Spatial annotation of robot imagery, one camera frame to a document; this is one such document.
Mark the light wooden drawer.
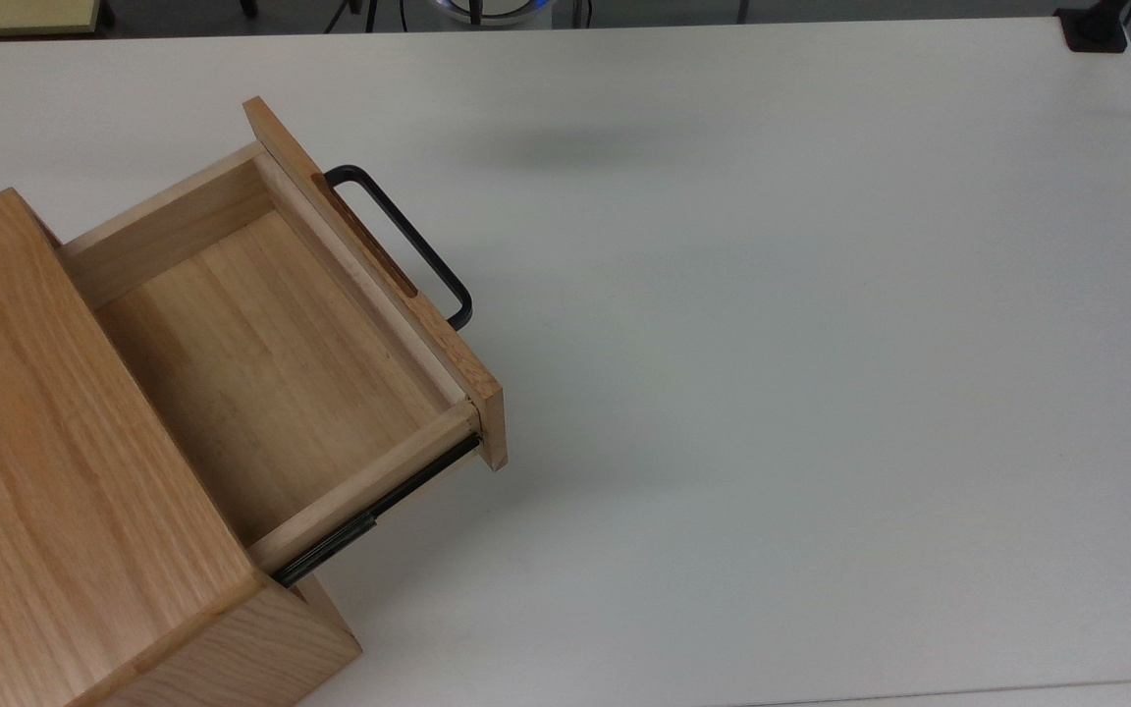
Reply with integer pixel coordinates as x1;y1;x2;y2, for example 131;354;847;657
57;96;508;576

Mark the light wooden cabinet box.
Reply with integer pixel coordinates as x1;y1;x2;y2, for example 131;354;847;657
0;188;363;707

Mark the pale yellow board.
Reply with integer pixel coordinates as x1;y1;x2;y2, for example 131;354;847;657
0;0;102;38

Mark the black metal drawer slide rail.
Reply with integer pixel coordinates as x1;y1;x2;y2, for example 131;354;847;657
273;433;483;588

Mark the white robot base with blue ring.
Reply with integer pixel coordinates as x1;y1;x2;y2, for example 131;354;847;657
425;0;555;27

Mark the black cable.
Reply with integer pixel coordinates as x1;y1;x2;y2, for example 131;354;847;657
323;0;380;34

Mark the black table clamp mount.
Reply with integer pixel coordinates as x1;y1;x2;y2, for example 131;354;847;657
1054;0;1131;54

